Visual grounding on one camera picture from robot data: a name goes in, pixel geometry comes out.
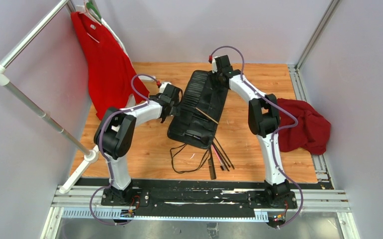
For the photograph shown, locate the metal clothes rack pole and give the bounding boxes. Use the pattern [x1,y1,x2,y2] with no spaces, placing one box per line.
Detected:
[0,0,97,194]

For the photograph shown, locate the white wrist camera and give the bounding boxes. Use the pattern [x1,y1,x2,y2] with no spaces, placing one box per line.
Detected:
[157,81,172,90]
[208,55,218,73]

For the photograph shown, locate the green white hangers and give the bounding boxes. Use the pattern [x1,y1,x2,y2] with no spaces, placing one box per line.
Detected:
[75,0,102,25]

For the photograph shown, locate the pink handled makeup brush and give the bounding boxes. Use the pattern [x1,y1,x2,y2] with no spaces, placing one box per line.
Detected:
[211,144,225,171]

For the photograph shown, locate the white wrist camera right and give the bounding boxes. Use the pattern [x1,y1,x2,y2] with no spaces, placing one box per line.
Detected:
[208,55,218,73]

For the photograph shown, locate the black angled brush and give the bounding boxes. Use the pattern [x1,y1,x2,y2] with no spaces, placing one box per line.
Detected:
[213,143,230,171]

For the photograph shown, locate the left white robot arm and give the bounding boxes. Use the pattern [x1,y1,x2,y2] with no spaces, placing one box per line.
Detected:
[94,82,183,206]

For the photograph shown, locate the black comb brush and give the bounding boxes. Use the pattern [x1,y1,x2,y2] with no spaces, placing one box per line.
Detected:
[208,149,216,180]

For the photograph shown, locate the thin black eyeliner brush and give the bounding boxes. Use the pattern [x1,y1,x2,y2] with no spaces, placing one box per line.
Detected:
[214,137,235,170]

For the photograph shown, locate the black tie cord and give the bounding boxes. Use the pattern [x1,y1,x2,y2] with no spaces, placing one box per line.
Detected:
[170,144,211,174]

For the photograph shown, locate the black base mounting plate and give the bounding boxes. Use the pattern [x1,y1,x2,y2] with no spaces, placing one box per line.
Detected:
[101,179,298,218]

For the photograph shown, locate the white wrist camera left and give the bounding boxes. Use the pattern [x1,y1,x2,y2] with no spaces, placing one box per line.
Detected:
[157,81,172,90]

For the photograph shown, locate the black makeup brush roll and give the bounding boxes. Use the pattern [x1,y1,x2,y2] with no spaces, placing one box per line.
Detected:
[167,70,228,149]

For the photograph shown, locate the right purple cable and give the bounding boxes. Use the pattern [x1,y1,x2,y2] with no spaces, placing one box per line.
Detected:
[208,45,304,228]

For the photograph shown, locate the dark red crumpled cloth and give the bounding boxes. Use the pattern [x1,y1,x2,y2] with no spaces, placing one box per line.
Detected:
[277,98,331,155]

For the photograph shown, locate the red hanging shirt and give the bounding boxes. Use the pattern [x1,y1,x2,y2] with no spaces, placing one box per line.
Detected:
[71,12,149,120]

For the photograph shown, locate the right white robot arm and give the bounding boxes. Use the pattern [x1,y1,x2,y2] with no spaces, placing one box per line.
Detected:
[208,55,294,208]

